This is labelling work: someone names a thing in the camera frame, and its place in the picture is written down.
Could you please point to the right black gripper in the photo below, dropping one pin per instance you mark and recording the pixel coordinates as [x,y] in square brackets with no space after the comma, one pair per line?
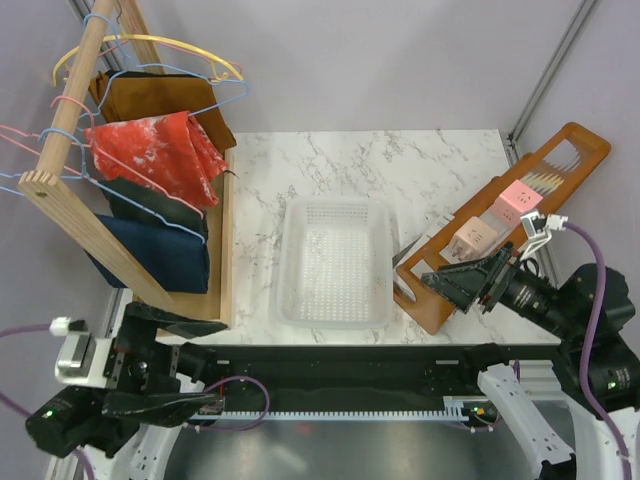
[463,281]

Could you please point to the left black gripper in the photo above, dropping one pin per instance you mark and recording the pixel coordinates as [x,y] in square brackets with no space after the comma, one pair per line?
[143,372]

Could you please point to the dark blue jeans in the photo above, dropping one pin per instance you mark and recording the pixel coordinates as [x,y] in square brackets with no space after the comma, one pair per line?
[177,260]

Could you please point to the black jeans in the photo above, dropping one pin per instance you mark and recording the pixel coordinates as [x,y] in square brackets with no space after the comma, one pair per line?
[172,211]

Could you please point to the light blue wire hanger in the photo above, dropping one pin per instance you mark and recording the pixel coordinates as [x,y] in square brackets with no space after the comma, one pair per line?
[85,176]

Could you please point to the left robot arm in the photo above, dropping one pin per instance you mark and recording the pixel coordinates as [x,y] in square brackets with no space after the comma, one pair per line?
[73,417]

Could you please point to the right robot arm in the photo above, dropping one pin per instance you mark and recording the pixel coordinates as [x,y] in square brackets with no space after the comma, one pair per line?
[586,313]

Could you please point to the red white patterned trousers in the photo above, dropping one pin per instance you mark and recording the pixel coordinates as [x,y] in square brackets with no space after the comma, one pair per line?
[173,150]

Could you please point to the brown trousers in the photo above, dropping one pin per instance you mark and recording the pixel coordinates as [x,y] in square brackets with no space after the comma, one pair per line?
[123,96]

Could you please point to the yellow plastic hanger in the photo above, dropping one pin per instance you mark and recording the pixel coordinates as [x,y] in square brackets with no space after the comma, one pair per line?
[212,59]

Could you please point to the peach cube power socket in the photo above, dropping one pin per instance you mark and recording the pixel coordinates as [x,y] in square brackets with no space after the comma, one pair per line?
[472,240]

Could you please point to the brown wooden tray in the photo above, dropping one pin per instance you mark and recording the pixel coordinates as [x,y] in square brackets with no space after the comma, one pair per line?
[543,180]

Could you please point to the pink cube power socket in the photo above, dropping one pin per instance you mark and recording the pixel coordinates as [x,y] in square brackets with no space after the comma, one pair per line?
[516,200]

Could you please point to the white plastic basket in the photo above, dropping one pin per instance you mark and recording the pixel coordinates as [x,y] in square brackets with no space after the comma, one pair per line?
[335,268]

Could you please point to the wooden clothes rack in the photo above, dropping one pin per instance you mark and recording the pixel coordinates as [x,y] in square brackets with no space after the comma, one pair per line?
[44,187]

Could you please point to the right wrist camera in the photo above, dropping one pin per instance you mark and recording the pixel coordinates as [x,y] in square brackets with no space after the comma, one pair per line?
[538,229]

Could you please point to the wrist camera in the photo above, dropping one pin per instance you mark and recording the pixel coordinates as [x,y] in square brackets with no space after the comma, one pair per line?
[538,229]
[82,357]

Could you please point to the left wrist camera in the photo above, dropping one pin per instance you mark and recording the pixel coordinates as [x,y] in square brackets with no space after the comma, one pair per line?
[82,357]

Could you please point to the white cable duct rail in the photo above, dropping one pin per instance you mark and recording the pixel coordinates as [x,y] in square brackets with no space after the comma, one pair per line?
[453,411]

